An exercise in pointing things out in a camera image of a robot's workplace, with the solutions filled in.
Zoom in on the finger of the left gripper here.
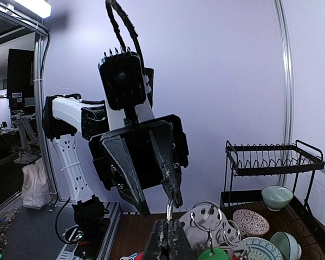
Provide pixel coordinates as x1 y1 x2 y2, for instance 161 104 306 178
149 122 183 208
100 134 150 217

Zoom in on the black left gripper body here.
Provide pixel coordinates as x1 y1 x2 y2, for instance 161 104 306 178
89 114 189 190

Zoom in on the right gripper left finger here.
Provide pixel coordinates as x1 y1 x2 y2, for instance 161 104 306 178
142 219 169 260

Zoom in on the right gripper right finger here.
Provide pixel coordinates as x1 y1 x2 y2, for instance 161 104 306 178
167 220 197 260

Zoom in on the green key tag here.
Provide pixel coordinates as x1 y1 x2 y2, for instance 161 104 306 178
197 248 228 260

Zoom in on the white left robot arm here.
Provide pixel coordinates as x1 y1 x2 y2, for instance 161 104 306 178
42 94 189 242

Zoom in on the spare keyring on floor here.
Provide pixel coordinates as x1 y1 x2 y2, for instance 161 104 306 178
0 206 20 259

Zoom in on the red patterned bowl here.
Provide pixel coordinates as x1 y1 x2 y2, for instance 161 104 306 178
232 209 270 237

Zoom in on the yellow blue patterned bowl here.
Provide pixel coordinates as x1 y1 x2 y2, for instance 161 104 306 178
243 237 283 260

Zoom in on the white bag on floor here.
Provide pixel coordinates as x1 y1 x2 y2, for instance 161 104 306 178
21 158 51 210

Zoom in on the celadon green bowl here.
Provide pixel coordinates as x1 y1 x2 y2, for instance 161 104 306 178
261 185 294 212

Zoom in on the light blue bowl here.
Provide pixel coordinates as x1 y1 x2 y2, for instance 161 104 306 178
270 231 302 260

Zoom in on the black wire dish rack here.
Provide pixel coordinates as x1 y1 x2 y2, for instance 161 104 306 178
220 140 325 259

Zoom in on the right aluminium wall post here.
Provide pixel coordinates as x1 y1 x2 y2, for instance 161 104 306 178
272 0 296 187

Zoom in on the aluminium wall post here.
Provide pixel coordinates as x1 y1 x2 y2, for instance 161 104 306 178
272 0 296 187
33 27 59 205

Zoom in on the left aluminium wall post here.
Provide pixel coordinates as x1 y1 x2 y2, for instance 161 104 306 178
33 27 59 205

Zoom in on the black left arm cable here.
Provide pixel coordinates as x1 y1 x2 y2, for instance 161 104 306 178
105 0 146 74

